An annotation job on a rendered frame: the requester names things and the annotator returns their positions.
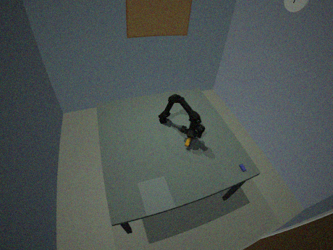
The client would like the orange bar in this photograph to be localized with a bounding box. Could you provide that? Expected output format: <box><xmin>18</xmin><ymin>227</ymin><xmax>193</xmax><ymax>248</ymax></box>
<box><xmin>185</xmin><ymin>138</ymin><xmax>192</xmax><ymax>146</ymax></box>

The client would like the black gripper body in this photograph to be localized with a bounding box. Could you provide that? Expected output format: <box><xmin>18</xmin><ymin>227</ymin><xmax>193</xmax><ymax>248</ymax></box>
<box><xmin>180</xmin><ymin>125</ymin><xmax>202</xmax><ymax>138</ymax></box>

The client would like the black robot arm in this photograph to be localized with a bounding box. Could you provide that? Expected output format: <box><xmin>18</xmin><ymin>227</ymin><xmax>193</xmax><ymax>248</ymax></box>
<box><xmin>159</xmin><ymin>94</ymin><xmax>205</xmax><ymax>138</ymax></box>

